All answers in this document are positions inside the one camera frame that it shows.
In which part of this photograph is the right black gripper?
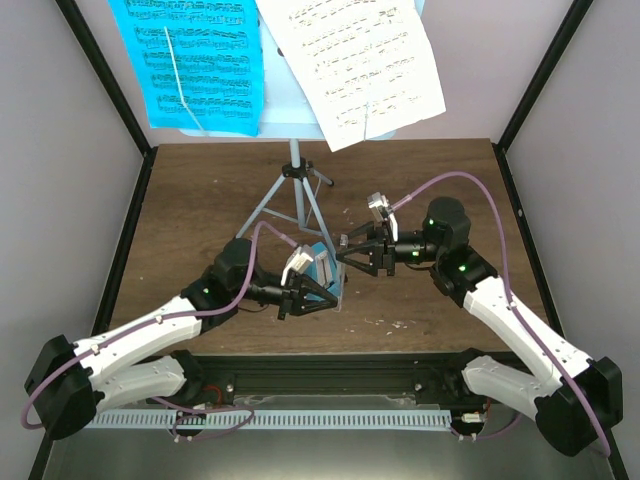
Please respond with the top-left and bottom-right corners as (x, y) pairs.
(337, 222), (443, 277)

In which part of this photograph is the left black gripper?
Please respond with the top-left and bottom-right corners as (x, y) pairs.
(234, 271), (339, 321)

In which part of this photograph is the blue metronome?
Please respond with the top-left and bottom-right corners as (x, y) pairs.
(305, 242), (342, 301)

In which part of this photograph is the white sheet music page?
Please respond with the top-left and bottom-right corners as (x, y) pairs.
(257, 0), (446, 151)

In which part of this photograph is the clear metronome cover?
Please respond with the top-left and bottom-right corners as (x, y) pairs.
(334, 234), (349, 313)

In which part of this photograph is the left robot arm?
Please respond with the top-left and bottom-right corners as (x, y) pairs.
(21, 238), (338, 440)

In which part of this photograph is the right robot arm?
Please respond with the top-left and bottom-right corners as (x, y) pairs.
(337, 193), (623, 457)

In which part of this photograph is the light blue music stand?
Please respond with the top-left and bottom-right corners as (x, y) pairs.
(177, 0), (426, 251)

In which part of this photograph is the blue sheet music page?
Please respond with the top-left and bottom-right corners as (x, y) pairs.
(109, 0), (264, 137)

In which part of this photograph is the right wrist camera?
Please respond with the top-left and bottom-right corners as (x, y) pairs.
(367, 192), (399, 242)

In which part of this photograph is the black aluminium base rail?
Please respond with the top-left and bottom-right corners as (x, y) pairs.
(168, 353), (488, 409)

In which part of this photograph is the light blue slotted cable duct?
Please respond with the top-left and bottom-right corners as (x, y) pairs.
(88, 409), (452, 431)

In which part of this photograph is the right black frame post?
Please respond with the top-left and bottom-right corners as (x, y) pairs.
(496, 0), (594, 149)

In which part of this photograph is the black frame post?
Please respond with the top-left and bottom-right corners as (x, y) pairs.
(53, 0), (153, 156)
(496, 0), (594, 149)

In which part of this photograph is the left black frame post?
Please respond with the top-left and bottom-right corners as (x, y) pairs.
(53, 0), (153, 156)

